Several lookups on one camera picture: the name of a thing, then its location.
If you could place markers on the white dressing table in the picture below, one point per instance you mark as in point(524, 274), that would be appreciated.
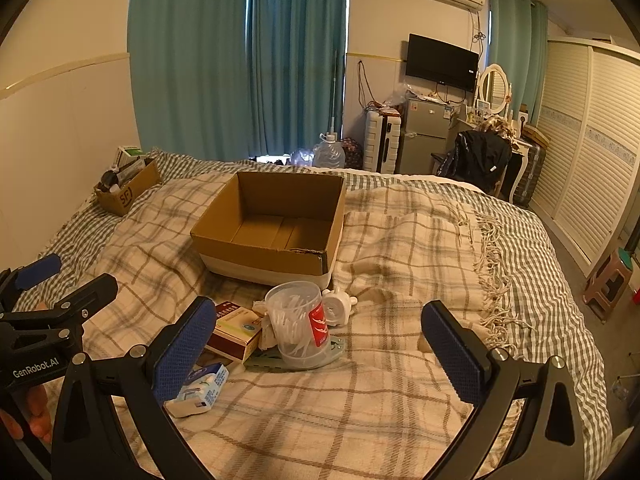
point(520, 152)

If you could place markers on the dark floral bag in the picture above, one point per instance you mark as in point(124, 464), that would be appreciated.
point(351, 152)

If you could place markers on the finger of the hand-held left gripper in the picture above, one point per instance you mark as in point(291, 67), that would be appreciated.
point(87, 292)
point(37, 269)

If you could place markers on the thin white pole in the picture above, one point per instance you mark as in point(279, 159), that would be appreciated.
point(333, 95)

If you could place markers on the person's left hand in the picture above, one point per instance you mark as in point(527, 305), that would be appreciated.
point(35, 410)

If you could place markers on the pale green stapler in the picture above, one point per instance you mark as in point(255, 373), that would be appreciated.
point(257, 362)

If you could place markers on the blue tissue pack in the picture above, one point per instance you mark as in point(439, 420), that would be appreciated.
point(205, 385)

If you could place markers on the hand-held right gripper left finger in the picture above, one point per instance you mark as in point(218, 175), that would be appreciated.
point(184, 350)

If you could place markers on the large cardboard box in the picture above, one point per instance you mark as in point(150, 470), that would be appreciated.
point(280, 232)

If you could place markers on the grey small fridge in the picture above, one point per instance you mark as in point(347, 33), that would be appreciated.
point(425, 135)

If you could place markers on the dark bottle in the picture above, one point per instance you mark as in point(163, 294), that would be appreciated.
point(110, 180)

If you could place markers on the oval white vanity mirror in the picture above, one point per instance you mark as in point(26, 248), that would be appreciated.
point(494, 87)

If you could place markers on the small printed cardboard box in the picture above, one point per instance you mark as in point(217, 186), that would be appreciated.
point(124, 200)

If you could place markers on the large clear water jug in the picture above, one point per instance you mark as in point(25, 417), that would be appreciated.
point(329, 155)

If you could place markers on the narrow teal curtain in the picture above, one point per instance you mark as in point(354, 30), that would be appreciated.
point(520, 60)

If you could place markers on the black wall television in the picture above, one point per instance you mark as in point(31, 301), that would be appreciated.
point(440, 62)

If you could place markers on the white alarm clock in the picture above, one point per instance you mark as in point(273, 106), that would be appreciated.
point(341, 307)

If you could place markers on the clear plastic bag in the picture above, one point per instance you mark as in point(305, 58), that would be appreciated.
point(301, 157)

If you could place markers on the plaid suitcase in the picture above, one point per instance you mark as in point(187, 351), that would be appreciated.
point(532, 170)

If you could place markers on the small wooden stool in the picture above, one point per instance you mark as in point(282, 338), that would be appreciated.
point(607, 280)

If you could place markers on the black jacket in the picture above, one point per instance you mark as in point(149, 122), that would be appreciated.
point(482, 157)

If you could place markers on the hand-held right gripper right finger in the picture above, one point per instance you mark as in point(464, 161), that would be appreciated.
point(452, 350)

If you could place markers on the beige plaid blanket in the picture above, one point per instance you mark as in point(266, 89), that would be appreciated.
point(350, 410)

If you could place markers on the clear cotton swab container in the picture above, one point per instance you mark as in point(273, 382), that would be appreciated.
point(295, 322)

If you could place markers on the green and white carton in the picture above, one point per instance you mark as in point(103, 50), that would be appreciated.
point(131, 154)

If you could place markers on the white louvred wardrobe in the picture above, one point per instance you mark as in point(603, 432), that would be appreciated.
point(590, 135)

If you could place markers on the red and white medicine box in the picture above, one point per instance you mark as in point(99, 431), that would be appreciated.
point(234, 331)

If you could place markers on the wide teal curtain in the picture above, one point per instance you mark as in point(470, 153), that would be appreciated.
point(190, 60)

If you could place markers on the white ribbed suitcase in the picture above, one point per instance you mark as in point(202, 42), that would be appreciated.
point(380, 140)

